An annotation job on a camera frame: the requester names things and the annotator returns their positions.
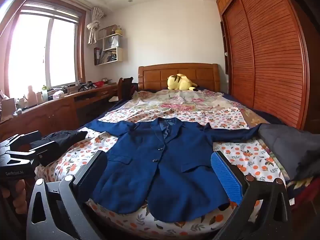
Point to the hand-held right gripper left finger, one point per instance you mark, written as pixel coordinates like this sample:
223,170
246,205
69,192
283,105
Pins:
96,170

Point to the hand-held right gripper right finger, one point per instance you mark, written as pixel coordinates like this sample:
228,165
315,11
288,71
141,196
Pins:
225,177

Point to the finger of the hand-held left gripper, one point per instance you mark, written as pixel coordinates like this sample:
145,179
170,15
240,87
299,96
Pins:
22,137
46,152

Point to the navy blue blazer jacket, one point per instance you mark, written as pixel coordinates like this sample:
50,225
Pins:
170,170

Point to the person's left hand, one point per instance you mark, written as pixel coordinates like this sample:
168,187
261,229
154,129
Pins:
16,195

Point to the black folded garment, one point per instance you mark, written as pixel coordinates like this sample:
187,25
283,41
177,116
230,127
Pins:
67,136

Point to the cardboard box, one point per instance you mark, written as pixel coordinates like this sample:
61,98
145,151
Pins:
7,107

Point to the long wooden desk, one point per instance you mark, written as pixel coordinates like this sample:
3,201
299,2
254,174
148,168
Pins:
50,115

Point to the translucent bottle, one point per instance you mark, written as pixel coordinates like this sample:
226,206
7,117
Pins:
31,96

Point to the white container with green top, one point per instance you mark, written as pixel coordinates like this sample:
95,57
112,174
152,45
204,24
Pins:
44,93

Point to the tissue box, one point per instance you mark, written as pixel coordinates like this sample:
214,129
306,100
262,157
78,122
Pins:
58,95

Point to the orange floral bedsheet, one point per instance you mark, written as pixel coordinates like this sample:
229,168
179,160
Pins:
225,120

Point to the grey garment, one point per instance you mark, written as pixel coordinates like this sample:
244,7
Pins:
287,147

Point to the white paper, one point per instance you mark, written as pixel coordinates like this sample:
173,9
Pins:
113,99

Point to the black device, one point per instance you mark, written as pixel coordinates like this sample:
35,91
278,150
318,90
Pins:
86,86

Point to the red cloth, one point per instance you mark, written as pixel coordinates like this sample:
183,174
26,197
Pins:
307,188

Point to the red item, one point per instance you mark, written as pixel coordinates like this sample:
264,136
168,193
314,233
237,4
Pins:
100,84

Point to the dark wooden chair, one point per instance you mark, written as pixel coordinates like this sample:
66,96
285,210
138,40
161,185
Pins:
126,87

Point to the pink floral quilt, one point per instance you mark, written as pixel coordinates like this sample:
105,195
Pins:
180,100

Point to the wooden framed window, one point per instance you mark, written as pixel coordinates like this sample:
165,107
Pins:
62,52

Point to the yellow plush toy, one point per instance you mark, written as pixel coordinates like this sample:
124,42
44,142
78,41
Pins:
180,82

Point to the wooden bed headboard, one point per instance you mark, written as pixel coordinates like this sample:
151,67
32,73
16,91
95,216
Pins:
155,77

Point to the white paper bag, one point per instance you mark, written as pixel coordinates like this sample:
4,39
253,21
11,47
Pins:
111,42

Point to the tied white curtain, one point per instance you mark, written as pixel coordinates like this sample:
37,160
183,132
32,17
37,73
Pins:
93,27

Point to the wooden louvred wardrobe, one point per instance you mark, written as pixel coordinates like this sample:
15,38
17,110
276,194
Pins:
272,55

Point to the white wall shelf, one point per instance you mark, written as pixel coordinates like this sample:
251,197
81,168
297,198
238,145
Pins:
120,55

